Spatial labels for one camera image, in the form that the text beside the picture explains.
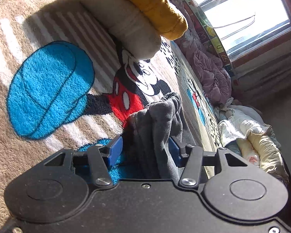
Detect grey fleece sweatpants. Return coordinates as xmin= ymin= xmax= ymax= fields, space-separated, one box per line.
xmin=128 ymin=92 xmax=183 ymax=181

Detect pink floral duvet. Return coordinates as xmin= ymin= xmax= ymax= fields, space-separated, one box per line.
xmin=236 ymin=139 xmax=260 ymax=167

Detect cream yellow duvet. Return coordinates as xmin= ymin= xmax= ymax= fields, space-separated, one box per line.
xmin=246 ymin=134 xmax=289 ymax=185

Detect Mickey Mouse plush blanket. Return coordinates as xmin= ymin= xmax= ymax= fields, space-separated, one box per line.
xmin=0 ymin=0 xmax=221 ymax=228

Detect purple crumpled quilt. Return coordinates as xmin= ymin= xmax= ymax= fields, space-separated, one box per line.
xmin=169 ymin=0 xmax=232 ymax=105

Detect cream folded sweater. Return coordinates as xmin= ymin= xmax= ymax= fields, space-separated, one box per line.
xmin=80 ymin=0 xmax=161 ymax=60

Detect colourful alphabet play mat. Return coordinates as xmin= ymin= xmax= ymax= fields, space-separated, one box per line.
xmin=182 ymin=0 xmax=239 ymax=89

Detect window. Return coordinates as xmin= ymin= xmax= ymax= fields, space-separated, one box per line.
xmin=192 ymin=0 xmax=291 ymax=62

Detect yellow folded sweater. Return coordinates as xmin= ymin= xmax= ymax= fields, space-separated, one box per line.
xmin=129 ymin=0 xmax=188 ymax=41

